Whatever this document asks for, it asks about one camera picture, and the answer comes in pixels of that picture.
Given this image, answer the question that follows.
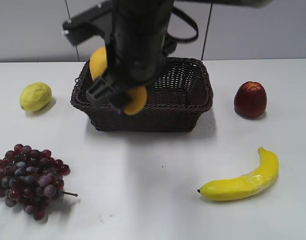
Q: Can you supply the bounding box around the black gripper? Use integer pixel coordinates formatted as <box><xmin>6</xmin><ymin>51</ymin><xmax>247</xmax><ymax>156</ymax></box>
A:
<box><xmin>86</xmin><ymin>0</ymin><xmax>172</xmax><ymax>114</ymax></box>

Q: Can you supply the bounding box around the yellow orange mango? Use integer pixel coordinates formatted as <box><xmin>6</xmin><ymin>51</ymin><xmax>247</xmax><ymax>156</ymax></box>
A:
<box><xmin>89</xmin><ymin>47</ymin><xmax>148</xmax><ymax>116</ymax></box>

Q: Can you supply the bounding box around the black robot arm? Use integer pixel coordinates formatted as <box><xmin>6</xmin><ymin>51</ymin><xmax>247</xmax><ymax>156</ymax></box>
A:
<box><xmin>62</xmin><ymin>0</ymin><xmax>199</xmax><ymax>116</ymax></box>

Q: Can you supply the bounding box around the dark woven wicker basket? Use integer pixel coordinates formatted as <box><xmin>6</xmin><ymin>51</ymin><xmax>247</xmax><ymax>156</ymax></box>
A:
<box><xmin>71</xmin><ymin>57</ymin><xmax>213</xmax><ymax>133</ymax></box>

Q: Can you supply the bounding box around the yellow lemon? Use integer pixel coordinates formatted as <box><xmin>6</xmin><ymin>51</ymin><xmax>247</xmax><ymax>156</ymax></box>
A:
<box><xmin>20</xmin><ymin>82</ymin><xmax>52</xmax><ymax>112</ymax></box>

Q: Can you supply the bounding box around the purple grape bunch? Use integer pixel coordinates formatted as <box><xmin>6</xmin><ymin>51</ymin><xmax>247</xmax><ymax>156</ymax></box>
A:
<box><xmin>0</xmin><ymin>143</ymin><xmax>78</xmax><ymax>221</ymax></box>

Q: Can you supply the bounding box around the dark red apple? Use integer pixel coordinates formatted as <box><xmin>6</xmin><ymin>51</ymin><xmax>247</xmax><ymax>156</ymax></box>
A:
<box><xmin>234</xmin><ymin>81</ymin><xmax>267</xmax><ymax>119</ymax></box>

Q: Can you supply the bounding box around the yellow banana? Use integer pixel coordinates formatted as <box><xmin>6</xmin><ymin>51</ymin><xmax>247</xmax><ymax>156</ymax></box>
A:
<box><xmin>197</xmin><ymin>147</ymin><xmax>279</xmax><ymax>202</ymax></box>

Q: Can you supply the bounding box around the black cable loop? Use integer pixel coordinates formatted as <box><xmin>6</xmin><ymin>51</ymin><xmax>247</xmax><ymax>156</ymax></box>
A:
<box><xmin>162</xmin><ymin>6</ymin><xmax>198</xmax><ymax>57</ymax></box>

